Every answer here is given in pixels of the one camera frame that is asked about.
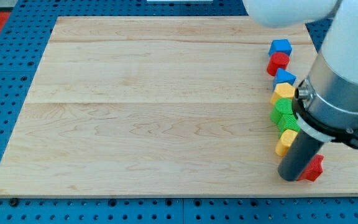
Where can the red star block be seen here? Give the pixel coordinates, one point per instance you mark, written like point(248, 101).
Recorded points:
point(313, 170)

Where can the green cylinder block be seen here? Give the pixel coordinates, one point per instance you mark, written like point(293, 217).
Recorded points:
point(282, 107)

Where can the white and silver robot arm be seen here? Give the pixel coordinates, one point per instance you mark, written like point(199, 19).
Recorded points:
point(334, 73)

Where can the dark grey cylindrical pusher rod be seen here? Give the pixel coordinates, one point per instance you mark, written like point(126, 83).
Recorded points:
point(300, 154)

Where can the red cylinder block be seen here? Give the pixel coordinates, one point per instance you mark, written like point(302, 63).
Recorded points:
point(277, 60)

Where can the blue triangular block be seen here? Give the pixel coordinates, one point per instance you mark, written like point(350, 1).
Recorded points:
point(283, 76)

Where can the yellow hexagon block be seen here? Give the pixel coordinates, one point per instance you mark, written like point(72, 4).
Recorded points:
point(282, 90)

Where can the yellow cylinder block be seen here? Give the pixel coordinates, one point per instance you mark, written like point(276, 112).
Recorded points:
point(285, 141)

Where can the green heart-shaped block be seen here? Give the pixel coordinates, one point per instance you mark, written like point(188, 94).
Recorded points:
point(287, 121)

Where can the light wooden board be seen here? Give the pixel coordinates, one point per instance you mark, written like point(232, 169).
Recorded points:
point(146, 107)

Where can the black flange mount ring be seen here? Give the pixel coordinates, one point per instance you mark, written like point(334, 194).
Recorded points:
point(322, 120)

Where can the blue cube block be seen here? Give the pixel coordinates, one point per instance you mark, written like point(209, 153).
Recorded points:
point(280, 45)

